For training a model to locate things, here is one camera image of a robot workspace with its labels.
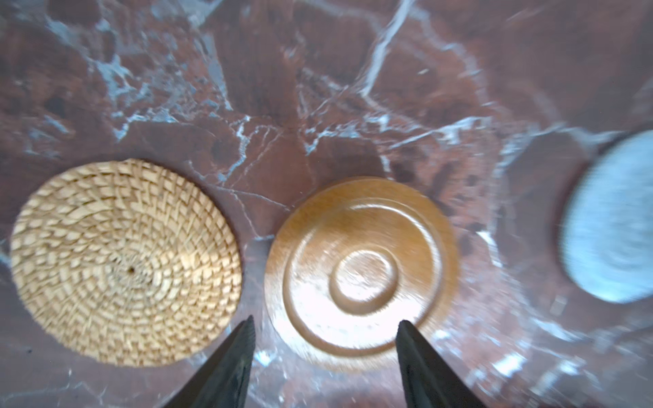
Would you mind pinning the brown wooden round coaster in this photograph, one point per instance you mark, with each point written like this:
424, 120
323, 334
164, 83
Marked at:
352, 262

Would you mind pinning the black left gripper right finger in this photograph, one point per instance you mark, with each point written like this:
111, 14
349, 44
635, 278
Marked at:
426, 378

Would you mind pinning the woven rattan round coaster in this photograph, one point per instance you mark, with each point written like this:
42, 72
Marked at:
127, 263

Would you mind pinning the grey round felt coaster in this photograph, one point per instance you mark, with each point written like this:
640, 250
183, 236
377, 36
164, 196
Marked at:
605, 235

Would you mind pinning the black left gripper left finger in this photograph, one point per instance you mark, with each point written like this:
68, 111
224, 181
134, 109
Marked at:
222, 381

